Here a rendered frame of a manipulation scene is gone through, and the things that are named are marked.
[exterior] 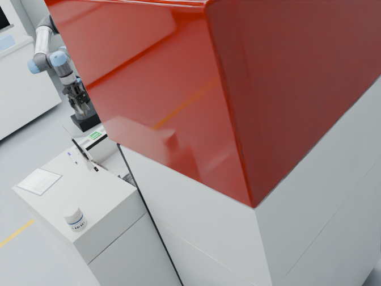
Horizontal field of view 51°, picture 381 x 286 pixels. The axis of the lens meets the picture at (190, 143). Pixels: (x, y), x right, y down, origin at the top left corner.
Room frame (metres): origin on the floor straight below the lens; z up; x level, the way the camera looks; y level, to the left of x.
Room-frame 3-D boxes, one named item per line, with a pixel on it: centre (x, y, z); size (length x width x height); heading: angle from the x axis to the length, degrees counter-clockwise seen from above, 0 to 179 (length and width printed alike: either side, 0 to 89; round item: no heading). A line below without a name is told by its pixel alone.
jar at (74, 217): (1.26, 0.54, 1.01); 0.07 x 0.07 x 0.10
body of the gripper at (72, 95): (1.92, 0.47, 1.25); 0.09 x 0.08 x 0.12; 35
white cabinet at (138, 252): (1.72, 0.36, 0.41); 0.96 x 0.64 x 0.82; 125
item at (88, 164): (1.62, 0.49, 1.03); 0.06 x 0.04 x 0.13; 35
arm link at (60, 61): (1.93, 0.48, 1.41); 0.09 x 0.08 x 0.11; 178
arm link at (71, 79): (1.93, 0.48, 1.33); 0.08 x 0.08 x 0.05
